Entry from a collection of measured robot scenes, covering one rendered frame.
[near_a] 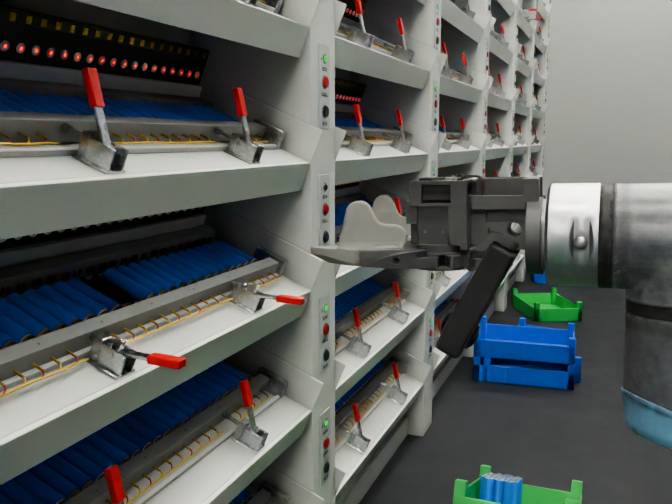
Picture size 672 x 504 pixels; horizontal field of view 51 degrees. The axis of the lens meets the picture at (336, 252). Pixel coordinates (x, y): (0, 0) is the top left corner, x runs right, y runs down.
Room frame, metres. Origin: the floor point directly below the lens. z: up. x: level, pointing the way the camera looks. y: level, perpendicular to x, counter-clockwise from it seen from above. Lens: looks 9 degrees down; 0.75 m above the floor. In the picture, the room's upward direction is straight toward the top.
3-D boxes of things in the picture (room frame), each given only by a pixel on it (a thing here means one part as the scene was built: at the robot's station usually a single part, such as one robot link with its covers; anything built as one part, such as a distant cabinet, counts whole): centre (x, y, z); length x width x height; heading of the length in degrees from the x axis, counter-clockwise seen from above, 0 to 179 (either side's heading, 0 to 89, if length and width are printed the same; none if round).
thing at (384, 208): (0.71, -0.05, 0.66); 0.09 x 0.03 x 0.06; 52
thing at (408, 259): (0.63, -0.07, 0.64); 0.09 x 0.05 x 0.02; 85
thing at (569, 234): (0.60, -0.20, 0.67); 0.10 x 0.05 x 0.09; 158
